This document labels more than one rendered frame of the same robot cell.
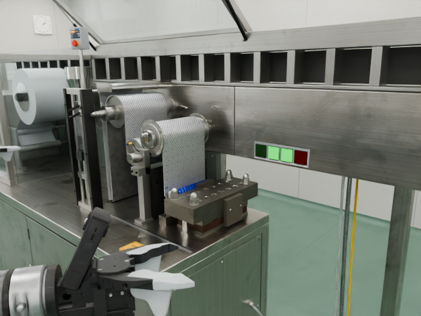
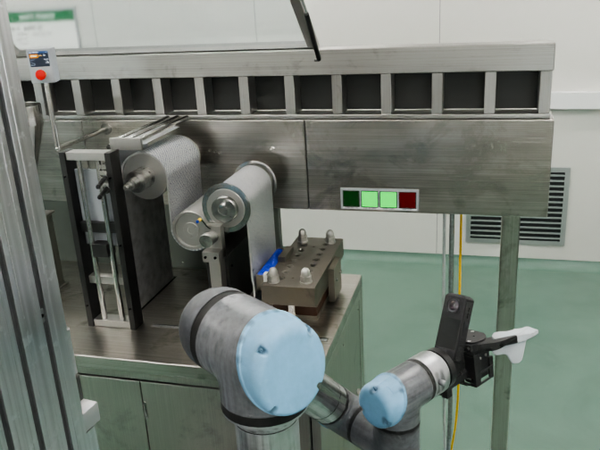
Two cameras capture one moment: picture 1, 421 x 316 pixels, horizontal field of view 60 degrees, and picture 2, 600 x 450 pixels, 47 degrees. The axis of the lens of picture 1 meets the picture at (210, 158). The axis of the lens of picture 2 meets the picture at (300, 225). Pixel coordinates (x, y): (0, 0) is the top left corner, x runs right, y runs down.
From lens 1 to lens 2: 0.99 m
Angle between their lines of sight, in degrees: 26
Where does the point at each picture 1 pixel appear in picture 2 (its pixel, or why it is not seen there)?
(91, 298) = (462, 366)
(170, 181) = (254, 260)
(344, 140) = (461, 174)
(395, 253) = (508, 287)
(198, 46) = (237, 66)
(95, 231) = (468, 311)
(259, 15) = not seen: outside the picture
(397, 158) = (519, 187)
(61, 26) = not seen: outside the picture
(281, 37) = (371, 58)
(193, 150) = (266, 212)
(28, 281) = (437, 362)
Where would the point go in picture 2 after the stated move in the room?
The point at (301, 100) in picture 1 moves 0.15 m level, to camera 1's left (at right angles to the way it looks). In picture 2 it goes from (403, 133) to (362, 140)
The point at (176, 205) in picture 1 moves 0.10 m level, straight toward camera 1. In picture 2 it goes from (284, 289) to (304, 301)
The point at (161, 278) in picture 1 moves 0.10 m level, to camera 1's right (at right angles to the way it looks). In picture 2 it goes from (520, 332) to (562, 318)
